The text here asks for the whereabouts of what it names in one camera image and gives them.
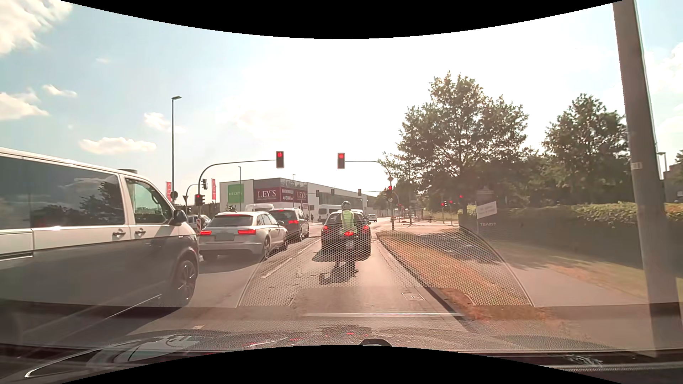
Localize person on motorcycle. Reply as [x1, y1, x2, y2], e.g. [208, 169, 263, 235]
[339, 201, 357, 267]

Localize black car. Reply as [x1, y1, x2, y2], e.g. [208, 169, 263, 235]
[321, 210, 372, 261]

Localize dark estate car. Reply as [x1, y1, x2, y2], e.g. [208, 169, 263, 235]
[268, 207, 311, 242]

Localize white commercial building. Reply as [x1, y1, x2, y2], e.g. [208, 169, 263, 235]
[219, 177, 374, 218]

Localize silver estate car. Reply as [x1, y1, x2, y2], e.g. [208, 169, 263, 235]
[198, 211, 289, 262]

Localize red brick cycle path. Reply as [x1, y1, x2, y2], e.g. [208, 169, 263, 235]
[376, 228, 534, 321]

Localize distant traffic lights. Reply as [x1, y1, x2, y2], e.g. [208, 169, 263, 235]
[439, 194, 468, 225]

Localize large leafy tree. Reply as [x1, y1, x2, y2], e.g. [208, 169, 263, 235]
[378, 71, 540, 214]
[536, 93, 636, 206]

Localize white sign board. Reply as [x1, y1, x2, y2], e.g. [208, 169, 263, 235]
[475, 201, 498, 231]

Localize car's own bonnet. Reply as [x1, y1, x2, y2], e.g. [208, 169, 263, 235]
[0, 325, 683, 384]

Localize green hedge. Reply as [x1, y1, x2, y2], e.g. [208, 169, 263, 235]
[458, 202, 683, 263]

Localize grey pavement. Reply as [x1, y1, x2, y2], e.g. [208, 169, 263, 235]
[397, 220, 654, 342]

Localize white and grey van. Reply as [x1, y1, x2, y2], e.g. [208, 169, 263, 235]
[0, 148, 200, 321]

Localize thick grey pole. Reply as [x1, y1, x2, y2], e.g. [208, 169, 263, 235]
[612, 0, 683, 353]

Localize tall lamp post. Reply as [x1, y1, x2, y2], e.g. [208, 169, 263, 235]
[170, 95, 182, 204]

